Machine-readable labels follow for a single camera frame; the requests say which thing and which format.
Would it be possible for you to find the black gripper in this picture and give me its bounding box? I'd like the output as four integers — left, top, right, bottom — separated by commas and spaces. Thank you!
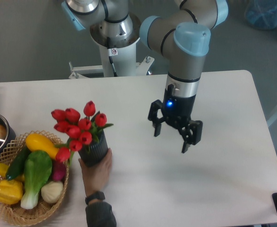
147, 94, 203, 154

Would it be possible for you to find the dark grey ribbed vase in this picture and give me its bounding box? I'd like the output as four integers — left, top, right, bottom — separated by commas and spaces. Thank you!
78, 132, 108, 167

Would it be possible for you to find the red tulip bouquet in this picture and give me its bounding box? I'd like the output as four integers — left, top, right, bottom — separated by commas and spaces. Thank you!
52, 101, 113, 162

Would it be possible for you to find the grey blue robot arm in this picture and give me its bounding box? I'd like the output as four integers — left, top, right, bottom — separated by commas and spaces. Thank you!
61, 0, 228, 152

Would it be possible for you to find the grey sleeved forearm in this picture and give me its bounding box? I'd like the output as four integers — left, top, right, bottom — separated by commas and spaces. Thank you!
85, 201, 117, 227

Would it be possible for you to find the person's hand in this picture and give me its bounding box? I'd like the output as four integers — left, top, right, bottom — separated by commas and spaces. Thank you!
78, 148, 113, 197

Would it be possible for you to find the black wrist watch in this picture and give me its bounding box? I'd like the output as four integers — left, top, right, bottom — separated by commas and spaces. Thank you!
85, 191, 105, 205

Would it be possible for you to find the red radish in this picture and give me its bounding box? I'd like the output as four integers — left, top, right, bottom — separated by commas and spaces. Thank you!
51, 161, 66, 181

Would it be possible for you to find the yellow squash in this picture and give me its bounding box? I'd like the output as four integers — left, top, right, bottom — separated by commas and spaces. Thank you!
25, 133, 59, 160

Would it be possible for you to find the blue plastic bag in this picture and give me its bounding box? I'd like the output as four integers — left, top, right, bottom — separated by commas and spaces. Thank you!
244, 0, 277, 30

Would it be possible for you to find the white garlic bulb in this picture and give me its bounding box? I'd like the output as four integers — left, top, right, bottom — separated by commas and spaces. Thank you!
41, 181, 63, 203

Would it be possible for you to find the green bok choy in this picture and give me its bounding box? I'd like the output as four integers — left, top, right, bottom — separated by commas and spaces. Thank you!
20, 150, 52, 210

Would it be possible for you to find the dark green cucumber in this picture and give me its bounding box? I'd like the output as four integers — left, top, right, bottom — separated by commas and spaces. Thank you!
5, 146, 31, 181

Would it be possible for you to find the small yellow gourd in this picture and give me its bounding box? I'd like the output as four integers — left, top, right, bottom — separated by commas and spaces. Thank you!
0, 157, 25, 182

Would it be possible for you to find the yellow bell pepper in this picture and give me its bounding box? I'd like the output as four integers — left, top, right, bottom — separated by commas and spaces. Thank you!
0, 180, 23, 205

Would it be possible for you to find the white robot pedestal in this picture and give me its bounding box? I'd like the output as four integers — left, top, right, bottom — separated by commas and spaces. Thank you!
69, 13, 155, 79

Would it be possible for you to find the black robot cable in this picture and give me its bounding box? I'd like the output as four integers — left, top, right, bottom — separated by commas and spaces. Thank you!
106, 36, 118, 78

